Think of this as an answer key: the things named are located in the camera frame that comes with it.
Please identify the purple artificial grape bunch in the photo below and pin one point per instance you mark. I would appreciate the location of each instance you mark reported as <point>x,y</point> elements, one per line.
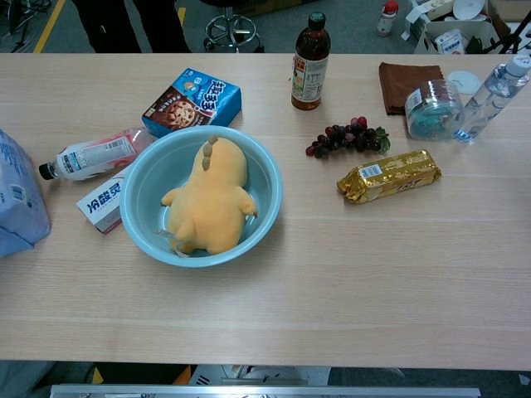
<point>352,139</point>

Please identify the gold foil biscuit pack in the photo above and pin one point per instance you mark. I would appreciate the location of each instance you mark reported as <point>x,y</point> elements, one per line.
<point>390,178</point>

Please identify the floral toothpaste box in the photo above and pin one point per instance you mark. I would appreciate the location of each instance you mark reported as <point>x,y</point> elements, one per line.
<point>99,204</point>

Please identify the clear drink bottle black cap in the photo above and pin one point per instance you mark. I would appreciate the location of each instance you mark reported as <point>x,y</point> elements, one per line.
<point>91,155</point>

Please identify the light blue plastic bowl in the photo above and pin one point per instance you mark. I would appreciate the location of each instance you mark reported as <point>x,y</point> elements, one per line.
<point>153,182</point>

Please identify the yellow plush dinosaur toy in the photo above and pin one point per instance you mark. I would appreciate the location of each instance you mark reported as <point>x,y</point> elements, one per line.
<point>211,199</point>

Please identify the blue chocolate cookie box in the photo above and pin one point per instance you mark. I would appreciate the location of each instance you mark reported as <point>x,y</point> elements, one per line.
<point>207,93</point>

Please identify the brown tea bottle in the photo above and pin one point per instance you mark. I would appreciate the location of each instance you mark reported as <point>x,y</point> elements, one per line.
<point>310,62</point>

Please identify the brown folded cloth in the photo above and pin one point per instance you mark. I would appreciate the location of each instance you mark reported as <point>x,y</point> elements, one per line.
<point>398,83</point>

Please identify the chrome stool base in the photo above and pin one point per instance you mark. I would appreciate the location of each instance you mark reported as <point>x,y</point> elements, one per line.
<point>230,25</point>

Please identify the clear round plastic jar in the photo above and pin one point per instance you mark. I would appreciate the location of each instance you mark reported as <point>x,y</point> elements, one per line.
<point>431,112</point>

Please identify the red and white bottle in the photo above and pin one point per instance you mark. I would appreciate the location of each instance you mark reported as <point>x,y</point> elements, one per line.
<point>386,18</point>

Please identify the white round lid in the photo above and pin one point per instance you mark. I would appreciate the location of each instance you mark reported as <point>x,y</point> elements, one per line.
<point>460,78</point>

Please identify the white cardboard box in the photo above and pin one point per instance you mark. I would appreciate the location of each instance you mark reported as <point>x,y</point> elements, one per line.
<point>431,35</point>

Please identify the person in black trousers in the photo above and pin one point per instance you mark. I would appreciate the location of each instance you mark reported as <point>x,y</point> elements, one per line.
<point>108,25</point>

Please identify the clear water bottle white cap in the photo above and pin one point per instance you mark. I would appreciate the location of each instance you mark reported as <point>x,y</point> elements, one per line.
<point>485,99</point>

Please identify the blue tissue pack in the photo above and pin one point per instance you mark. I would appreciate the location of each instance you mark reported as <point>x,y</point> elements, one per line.
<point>16,199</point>

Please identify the white round bowl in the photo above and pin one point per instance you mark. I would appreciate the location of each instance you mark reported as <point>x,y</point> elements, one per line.
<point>468,8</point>

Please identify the black tripod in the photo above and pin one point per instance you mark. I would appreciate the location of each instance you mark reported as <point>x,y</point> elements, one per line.
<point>512,41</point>

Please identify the black stand legs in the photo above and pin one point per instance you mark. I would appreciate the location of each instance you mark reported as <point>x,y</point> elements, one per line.
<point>20,25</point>

